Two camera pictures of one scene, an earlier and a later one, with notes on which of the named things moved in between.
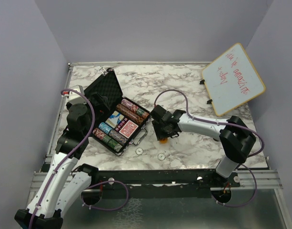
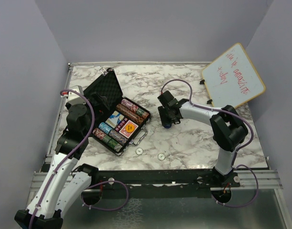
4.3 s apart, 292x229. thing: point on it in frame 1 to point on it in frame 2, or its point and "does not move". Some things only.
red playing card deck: (128, 129) does not move
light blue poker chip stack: (105, 127) does not move
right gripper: (160, 135) to (164, 119)
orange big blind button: (163, 141) to (129, 128)
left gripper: (103, 107) does not move
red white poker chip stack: (99, 133) does not move
